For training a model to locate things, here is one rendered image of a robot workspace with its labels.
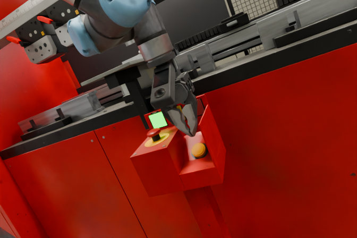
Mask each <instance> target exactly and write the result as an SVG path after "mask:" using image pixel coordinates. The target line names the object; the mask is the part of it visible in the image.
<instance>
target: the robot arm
mask: <svg viewBox="0 0 357 238"><path fill-rule="evenodd" d="M64 1H65V2H67V3H69V4H70V5H72V6H74V7H75V8H77V9H78V10H80V11H82V12H83V13H85V15H82V16H81V15H78V17H76V18H74V19H70V20H69V21H68V23H67V29H68V32H69V35H70V37H71V39H72V41H73V43H74V45H75V47H76V49H77V50H78V51H79V53H80V54H81V55H83V56H85V57H89V56H92V55H96V54H101V53H102V52H104V51H106V50H108V49H111V48H113V47H116V46H118V45H121V44H123V43H126V42H128V41H130V40H132V39H134V41H135V43H136V45H137V46H138V49H139V54H141V55H142V57H143V59H144V61H145V62H148V63H147V66H148V68H149V69H150V68H152V67H156V68H155V69H154V75H153V81H152V90H151V98H150V103H151V105H152V106H153V108H154V109H160V110H161V112H162V114H163V115H164V116H165V117H166V118H167V119H168V120H169V121H170V122H171V123H172V124H173V125H175V126H176V127H177V128H178V129H179V130H180V131H182V132H183V133H185V134H186V135H188V136H190V137H195V135H196V132H197V128H198V116H197V109H198V103H197V99H196V97H195V95H194V94H193V92H194V90H195V88H194V86H193V84H192V81H191V79H190V76H189V74H188V72H185V73H181V71H180V69H179V67H178V64H177V62H176V60H175V57H176V55H175V53H174V52H173V51H172V50H173V49H174V48H173V45H172V43H171V40H170V38H169V36H168V33H167V32H166V30H165V27H164V25H163V22H162V20H161V18H160V15H159V13H158V11H157V8H156V4H155V2H154V0H64ZM189 85H190V86H189ZM191 85H192V86H191ZM190 87H191V88H190ZM180 103H181V104H183V105H184V104H185V106H184V107H183V109H182V112H183V113H182V112H181V110H180V109H178V108H177V107H176V106H175V105H177V104H180ZM184 116H185V117H186V118H187V120H188V125H189V127H190V128H188V127H187V125H186V121H185V118H184Z"/></svg>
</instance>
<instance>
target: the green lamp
mask: <svg viewBox="0 0 357 238"><path fill-rule="evenodd" d="M149 118H150V120H151V122H152V125H153V127H154V128H160V127H163V126H166V125H167V123H166V121H165V119H164V116H163V114H162V112H159V113H156V114H153V115H150V116H149Z"/></svg>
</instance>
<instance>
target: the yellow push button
mask: <svg viewBox="0 0 357 238"><path fill-rule="evenodd" d="M191 151H192V154H193V155H194V156H195V157H197V158H200V157H202V156H204V155H205V153H206V147H205V146H204V144H202V143H196V144H195V145H194V146H193V147H192V150H191Z"/></svg>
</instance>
